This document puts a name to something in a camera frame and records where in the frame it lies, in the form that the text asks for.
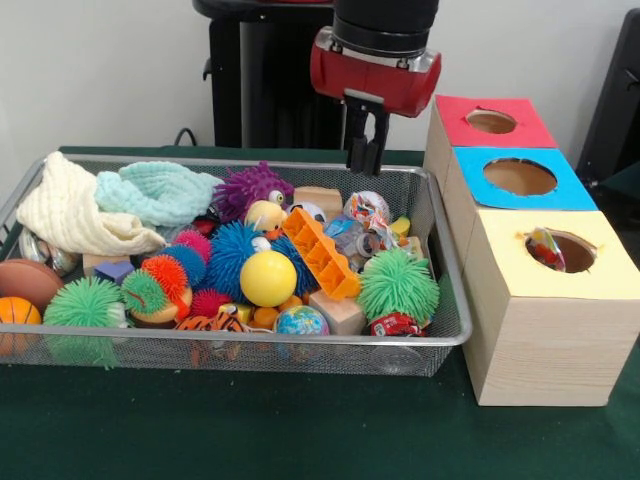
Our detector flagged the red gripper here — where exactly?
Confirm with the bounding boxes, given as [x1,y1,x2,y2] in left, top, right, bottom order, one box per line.
[309,27,442,177]

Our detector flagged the silver mesh bin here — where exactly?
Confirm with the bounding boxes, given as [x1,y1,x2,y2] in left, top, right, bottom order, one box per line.
[0,153,474,379]

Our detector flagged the wooden three-hole box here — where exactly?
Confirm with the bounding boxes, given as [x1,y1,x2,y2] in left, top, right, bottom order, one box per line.
[423,94,640,409]

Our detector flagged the orange plastic block tray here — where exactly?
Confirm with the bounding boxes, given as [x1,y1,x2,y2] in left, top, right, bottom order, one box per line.
[281,207,362,301]

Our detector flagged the purple spiky toy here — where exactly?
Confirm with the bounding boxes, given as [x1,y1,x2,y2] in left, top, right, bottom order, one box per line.
[212,160,296,224]

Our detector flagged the green spiky ball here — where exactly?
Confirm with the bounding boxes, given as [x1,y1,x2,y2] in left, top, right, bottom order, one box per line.
[43,277,127,371]
[356,247,441,326]

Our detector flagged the yellow ball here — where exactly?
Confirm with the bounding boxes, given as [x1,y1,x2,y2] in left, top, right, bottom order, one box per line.
[239,249,299,309]

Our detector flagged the globe print ball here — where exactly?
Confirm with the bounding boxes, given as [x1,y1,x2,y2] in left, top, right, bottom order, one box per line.
[273,304,331,337]

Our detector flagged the mint knitted cloth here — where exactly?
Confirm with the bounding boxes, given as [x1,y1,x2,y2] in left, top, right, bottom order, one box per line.
[94,162,224,227]

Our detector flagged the dark green tablecloth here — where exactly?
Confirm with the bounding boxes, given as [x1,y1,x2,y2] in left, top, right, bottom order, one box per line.
[0,145,640,480]

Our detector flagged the cream knitted cloth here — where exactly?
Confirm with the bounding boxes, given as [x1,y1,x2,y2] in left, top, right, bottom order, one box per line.
[16,149,168,256]

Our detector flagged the brown toy football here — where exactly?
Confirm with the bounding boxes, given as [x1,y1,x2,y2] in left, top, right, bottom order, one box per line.
[0,258,62,314]

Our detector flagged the small orange basketball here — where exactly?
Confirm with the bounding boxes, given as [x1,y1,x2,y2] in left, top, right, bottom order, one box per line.
[0,296,44,357]

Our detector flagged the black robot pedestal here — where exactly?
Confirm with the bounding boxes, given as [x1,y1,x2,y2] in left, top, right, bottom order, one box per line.
[192,0,351,150]

